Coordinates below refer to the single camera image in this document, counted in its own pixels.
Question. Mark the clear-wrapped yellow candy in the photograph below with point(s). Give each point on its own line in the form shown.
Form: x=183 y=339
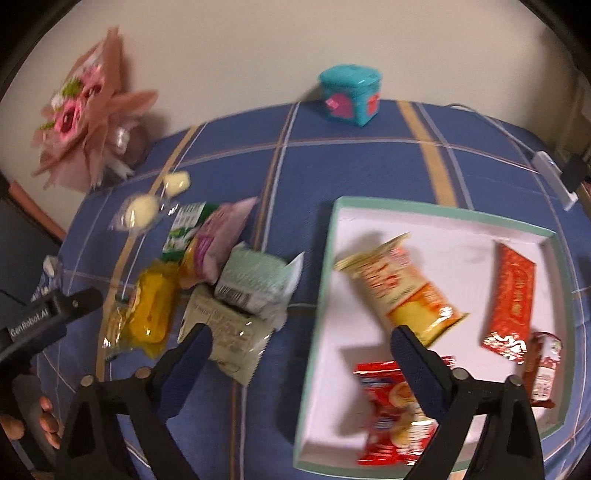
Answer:
x=138 y=212
x=178 y=183

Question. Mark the blue and white packet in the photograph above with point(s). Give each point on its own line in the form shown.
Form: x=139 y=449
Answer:
x=51 y=277

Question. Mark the pink snack packet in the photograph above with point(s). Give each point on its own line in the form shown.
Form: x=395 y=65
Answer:
x=217 y=244

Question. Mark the green and white snack packet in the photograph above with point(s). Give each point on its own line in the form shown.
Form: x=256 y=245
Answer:
x=182 y=228

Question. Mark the red cookie snack packet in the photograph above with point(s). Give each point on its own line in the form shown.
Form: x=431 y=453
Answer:
x=388 y=397

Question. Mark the pale green snack packet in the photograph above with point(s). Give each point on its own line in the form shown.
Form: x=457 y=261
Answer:
x=254 y=279

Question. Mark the teal box with pink stickers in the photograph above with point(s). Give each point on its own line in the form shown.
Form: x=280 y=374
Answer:
x=351 y=97

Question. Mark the small red and white packet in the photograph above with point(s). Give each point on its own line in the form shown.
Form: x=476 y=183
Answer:
x=545 y=374

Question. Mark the white power strip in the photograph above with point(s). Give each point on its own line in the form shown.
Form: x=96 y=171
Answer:
x=547 y=168

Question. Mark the blue plaid cloth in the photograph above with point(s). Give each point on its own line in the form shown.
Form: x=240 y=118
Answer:
x=351 y=161

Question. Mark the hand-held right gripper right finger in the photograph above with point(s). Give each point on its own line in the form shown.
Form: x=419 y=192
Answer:
x=413 y=369

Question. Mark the black power adapter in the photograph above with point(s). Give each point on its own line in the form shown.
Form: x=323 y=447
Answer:
x=575 y=173

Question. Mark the person's left hand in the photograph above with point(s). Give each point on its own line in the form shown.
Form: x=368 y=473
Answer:
x=48 y=420

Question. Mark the cream snack packet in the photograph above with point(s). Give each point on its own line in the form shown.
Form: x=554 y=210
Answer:
x=231 y=341

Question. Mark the white tray with green rim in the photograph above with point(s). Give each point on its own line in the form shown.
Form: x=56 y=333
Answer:
x=369 y=240

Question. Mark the orange and yellow snack packet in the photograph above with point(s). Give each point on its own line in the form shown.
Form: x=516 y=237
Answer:
x=401 y=290

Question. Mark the long red snack packet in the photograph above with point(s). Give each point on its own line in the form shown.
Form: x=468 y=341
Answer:
x=510 y=300

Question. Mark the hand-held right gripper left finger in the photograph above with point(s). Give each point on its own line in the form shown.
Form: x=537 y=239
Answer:
x=187 y=369

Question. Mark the pink flower bouquet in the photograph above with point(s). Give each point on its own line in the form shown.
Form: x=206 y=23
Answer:
x=87 y=101

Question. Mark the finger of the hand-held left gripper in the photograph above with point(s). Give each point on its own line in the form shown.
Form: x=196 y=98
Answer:
x=83 y=302

